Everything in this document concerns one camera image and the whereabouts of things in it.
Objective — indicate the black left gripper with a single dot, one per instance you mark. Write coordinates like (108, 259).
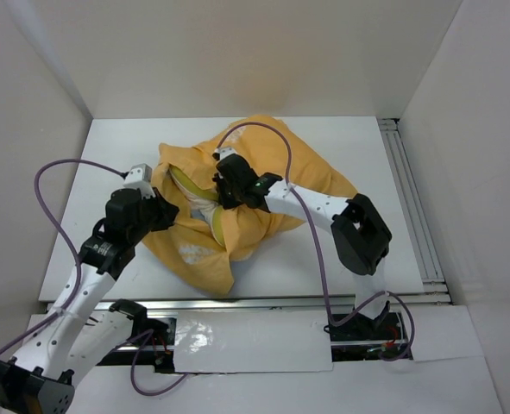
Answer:
(166, 210)

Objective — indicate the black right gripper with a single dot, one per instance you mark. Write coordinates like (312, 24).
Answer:
(229, 203)

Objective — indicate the white pillow yellow edge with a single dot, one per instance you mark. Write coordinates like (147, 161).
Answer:
(203, 204)

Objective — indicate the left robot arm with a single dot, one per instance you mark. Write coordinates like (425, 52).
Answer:
(42, 375)

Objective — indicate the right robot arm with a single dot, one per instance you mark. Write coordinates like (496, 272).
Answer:
(360, 235)

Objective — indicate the white cover plate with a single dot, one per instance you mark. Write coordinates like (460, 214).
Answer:
(262, 341)

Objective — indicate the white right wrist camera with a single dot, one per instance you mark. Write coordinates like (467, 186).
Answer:
(221, 153)

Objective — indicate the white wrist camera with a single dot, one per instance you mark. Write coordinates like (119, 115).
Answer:
(139, 178)
(221, 153)

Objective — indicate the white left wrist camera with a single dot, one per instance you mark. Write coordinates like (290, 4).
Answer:
(139, 178)

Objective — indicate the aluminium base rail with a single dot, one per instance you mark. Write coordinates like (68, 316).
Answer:
(246, 304)

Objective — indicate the aluminium side rail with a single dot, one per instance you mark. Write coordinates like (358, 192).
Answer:
(435, 286)

